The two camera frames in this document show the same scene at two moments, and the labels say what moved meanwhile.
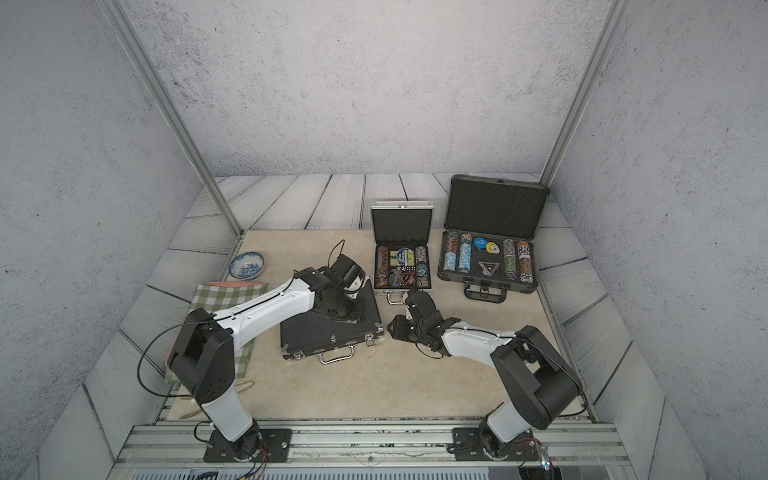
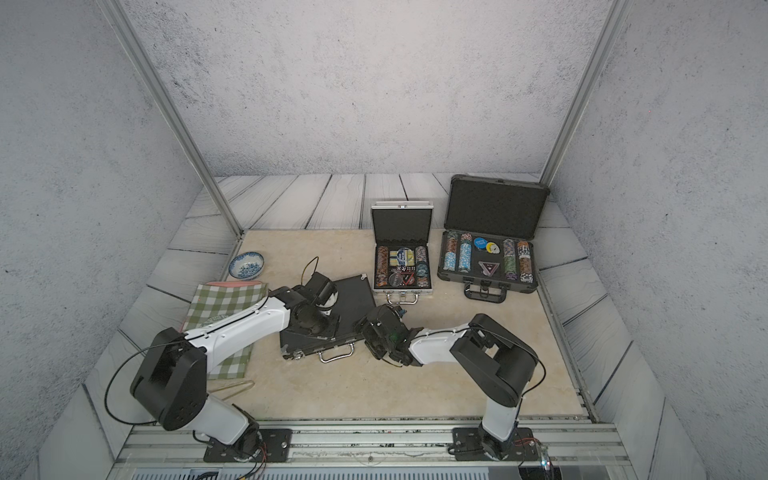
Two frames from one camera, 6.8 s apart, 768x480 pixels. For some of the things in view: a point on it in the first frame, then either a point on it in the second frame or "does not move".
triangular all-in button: x=488 y=268 does not move
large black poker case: x=488 y=244 does not move
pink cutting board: x=236 y=283 does not move
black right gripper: x=398 y=328 to x=366 y=327
